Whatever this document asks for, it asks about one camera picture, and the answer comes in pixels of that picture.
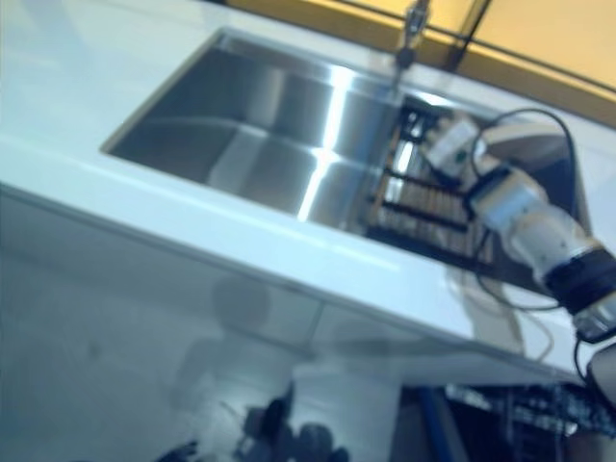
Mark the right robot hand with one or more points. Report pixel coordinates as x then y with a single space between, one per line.
452 144

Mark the black dishwasher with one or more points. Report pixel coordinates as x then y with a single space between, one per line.
433 423

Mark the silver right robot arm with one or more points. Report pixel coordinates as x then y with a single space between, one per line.
529 221

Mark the black wooden sink rack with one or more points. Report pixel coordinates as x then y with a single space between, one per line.
423 216

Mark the chrome kitchen faucet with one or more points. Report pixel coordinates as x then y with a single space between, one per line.
415 24

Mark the stainless steel sink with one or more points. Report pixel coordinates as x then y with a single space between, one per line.
240 120

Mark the white cabinet door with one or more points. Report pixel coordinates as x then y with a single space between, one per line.
366 409
96 337

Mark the yellow window with dark frame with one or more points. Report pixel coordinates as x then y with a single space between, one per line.
529 29

